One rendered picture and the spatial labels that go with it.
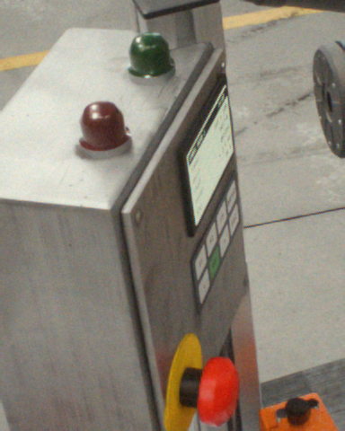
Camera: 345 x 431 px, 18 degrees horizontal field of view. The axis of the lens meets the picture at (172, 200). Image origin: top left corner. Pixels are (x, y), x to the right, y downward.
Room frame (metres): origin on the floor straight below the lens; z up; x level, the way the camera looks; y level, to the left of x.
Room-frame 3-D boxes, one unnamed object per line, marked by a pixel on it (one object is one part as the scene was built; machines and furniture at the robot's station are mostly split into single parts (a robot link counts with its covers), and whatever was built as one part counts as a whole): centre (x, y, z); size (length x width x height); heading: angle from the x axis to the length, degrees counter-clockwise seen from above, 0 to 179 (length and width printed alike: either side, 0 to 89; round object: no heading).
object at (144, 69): (0.53, 0.00, 1.49); 0.03 x 0.03 x 0.02
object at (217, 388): (0.44, 0.00, 1.33); 0.04 x 0.03 x 0.04; 157
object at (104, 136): (0.47, 0.03, 1.49); 0.03 x 0.03 x 0.02
